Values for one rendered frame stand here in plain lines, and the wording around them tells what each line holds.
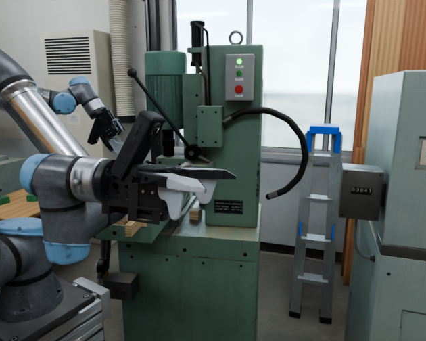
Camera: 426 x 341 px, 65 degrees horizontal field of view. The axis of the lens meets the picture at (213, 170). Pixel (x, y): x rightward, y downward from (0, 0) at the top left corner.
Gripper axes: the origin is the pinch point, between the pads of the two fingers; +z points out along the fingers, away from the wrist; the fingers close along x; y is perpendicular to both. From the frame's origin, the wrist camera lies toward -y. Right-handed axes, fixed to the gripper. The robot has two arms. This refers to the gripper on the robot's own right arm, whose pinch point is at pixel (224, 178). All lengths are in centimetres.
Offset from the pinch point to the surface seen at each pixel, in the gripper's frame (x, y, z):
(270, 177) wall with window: -223, 27, -26
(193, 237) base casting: -73, 35, -33
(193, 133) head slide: -82, -6, -38
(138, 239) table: -54, 31, -46
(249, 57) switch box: -72, -33, -14
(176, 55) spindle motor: -78, -36, -44
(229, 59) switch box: -71, -32, -21
